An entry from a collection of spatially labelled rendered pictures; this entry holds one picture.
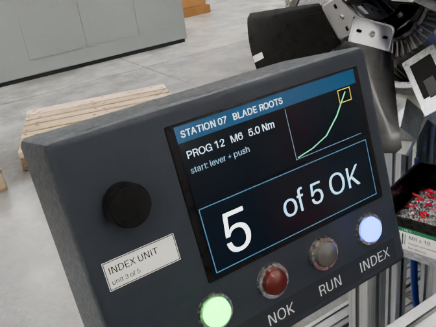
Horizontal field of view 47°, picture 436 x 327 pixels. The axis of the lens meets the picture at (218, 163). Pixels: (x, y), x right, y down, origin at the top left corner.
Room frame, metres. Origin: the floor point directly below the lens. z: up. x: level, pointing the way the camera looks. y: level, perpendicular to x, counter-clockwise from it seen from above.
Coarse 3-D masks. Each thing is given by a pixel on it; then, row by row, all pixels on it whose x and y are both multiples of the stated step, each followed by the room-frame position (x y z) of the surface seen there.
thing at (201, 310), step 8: (208, 296) 0.27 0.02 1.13; (216, 296) 0.27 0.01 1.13; (224, 296) 0.27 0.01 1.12; (200, 304) 0.27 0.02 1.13; (208, 304) 0.27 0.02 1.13; (216, 304) 0.26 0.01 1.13; (224, 304) 0.27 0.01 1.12; (232, 304) 0.27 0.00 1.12; (200, 312) 0.26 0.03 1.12; (208, 312) 0.26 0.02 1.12; (216, 312) 0.26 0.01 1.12; (224, 312) 0.26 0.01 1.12; (232, 312) 0.27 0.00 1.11; (200, 320) 0.26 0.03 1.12; (208, 320) 0.26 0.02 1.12; (216, 320) 0.26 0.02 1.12; (224, 320) 0.26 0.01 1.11
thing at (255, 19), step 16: (256, 16) 1.30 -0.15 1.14; (272, 16) 1.26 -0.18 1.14; (288, 16) 1.22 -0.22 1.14; (304, 16) 1.19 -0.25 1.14; (320, 16) 1.17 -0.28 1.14; (256, 32) 1.29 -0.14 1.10; (272, 32) 1.25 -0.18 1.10; (288, 32) 1.21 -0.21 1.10; (304, 32) 1.19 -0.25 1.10; (320, 32) 1.17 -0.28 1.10; (256, 48) 1.28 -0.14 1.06; (272, 48) 1.24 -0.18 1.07; (288, 48) 1.21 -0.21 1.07; (304, 48) 1.19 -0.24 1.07; (320, 48) 1.17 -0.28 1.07; (256, 64) 1.27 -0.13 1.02
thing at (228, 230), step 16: (240, 192) 0.30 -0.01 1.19; (256, 192) 0.31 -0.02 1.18; (208, 208) 0.29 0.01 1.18; (224, 208) 0.30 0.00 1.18; (240, 208) 0.30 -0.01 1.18; (256, 208) 0.31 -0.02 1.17; (208, 224) 0.29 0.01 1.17; (224, 224) 0.29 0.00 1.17; (240, 224) 0.30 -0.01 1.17; (256, 224) 0.30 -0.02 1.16; (208, 240) 0.28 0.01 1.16; (224, 240) 0.29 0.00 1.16; (240, 240) 0.29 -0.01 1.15; (256, 240) 0.30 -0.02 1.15; (224, 256) 0.28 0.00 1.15; (240, 256) 0.29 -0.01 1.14
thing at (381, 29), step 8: (352, 24) 1.05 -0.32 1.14; (360, 24) 1.05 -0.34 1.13; (368, 24) 1.05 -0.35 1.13; (376, 24) 1.05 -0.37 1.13; (384, 24) 1.05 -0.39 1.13; (352, 32) 1.04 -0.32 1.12; (360, 32) 1.04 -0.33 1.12; (368, 32) 1.04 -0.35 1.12; (376, 32) 1.04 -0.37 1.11; (384, 32) 1.04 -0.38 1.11; (392, 32) 1.04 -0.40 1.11; (352, 40) 1.03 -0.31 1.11; (360, 40) 1.03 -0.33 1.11; (368, 40) 1.03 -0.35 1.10; (376, 40) 1.03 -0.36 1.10; (384, 40) 1.03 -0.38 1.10; (392, 40) 1.03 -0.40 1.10; (384, 48) 1.02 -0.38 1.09
